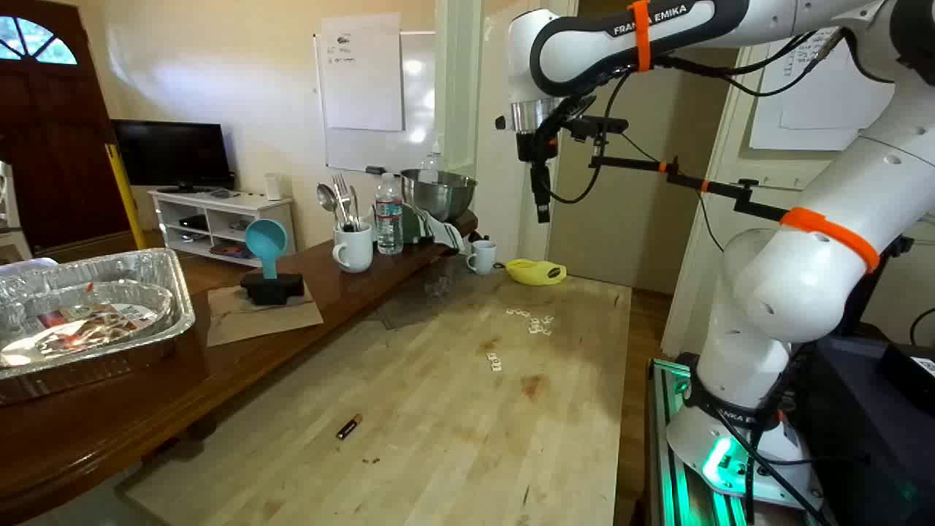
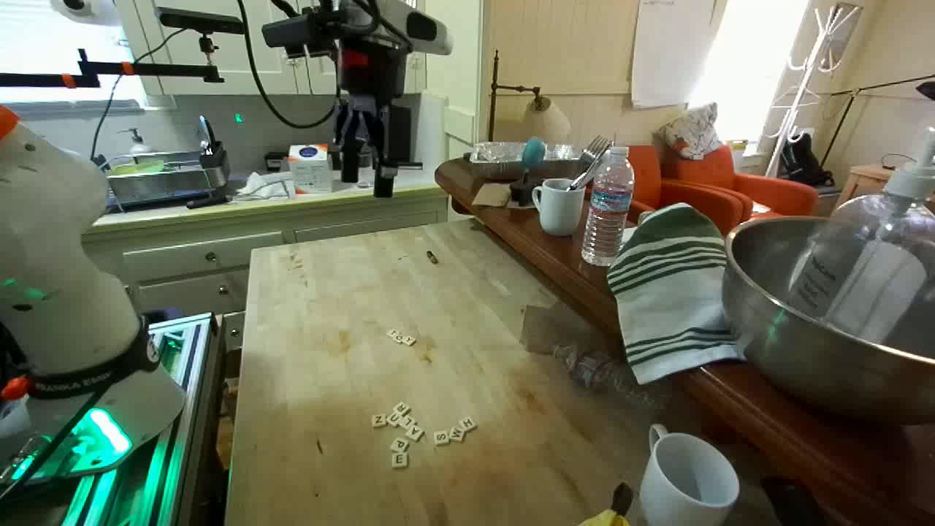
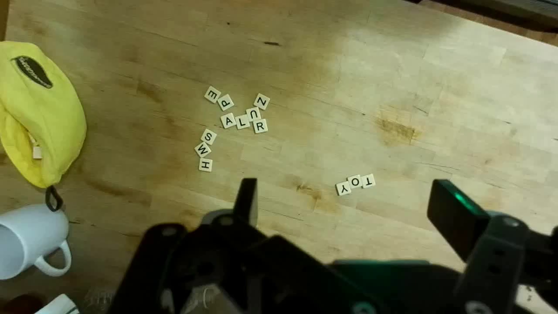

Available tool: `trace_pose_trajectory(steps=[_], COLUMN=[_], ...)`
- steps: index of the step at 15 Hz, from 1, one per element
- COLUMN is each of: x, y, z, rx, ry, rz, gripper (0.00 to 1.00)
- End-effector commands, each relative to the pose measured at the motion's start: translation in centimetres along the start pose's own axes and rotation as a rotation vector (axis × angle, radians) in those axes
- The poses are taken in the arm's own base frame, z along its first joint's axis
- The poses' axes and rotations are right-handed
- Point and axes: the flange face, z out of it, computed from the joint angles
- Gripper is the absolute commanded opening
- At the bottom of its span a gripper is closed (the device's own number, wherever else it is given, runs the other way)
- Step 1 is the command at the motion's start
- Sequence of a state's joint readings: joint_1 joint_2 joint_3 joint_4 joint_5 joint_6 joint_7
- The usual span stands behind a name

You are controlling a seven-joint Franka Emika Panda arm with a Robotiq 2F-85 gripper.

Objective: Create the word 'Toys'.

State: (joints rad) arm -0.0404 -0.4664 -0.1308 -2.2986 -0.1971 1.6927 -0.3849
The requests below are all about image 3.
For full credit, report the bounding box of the white printed carton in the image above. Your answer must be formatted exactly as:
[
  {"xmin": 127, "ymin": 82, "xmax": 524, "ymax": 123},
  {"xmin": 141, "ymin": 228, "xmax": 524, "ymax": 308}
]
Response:
[{"xmin": 33, "ymin": 293, "xmax": 80, "ymax": 314}]

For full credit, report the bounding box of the white letter tile Z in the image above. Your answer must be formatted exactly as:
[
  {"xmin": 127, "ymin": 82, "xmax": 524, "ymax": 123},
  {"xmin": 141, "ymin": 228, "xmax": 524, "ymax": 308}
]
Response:
[{"xmin": 252, "ymin": 92, "xmax": 271, "ymax": 111}]

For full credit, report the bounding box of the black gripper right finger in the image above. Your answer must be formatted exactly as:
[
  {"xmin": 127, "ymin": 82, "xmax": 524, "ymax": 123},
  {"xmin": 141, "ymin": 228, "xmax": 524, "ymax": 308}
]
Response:
[{"xmin": 425, "ymin": 178, "xmax": 493, "ymax": 263}]

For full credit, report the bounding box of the white letter tile A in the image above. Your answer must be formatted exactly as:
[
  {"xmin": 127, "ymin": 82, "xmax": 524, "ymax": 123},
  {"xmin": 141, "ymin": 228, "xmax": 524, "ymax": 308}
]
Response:
[{"xmin": 219, "ymin": 111, "xmax": 238, "ymax": 130}]

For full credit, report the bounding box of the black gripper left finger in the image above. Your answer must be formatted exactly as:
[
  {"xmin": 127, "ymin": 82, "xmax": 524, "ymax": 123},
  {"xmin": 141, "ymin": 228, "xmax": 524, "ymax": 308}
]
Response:
[{"xmin": 231, "ymin": 176, "xmax": 259, "ymax": 225}]

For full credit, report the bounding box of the white letter tile E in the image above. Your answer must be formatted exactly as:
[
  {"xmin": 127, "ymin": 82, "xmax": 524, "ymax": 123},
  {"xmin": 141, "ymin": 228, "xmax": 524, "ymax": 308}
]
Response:
[{"xmin": 202, "ymin": 85, "xmax": 223, "ymax": 104}]

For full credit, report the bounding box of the white letter tile S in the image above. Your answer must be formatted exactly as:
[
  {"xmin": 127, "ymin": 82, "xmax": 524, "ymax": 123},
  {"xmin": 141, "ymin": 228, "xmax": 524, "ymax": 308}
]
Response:
[{"xmin": 198, "ymin": 127, "xmax": 217, "ymax": 146}]

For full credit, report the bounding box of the white letter tile R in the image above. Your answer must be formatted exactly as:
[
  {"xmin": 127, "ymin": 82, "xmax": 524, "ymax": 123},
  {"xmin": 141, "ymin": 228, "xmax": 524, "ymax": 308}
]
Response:
[{"xmin": 251, "ymin": 116, "xmax": 270, "ymax": 136}]

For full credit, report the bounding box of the white ceramic mug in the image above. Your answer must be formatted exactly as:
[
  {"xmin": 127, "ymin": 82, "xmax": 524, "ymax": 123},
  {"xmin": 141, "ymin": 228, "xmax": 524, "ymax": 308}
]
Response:
[{"xmin": 0, "ymin": 202, "xmax": 74, "ymax": 282}]

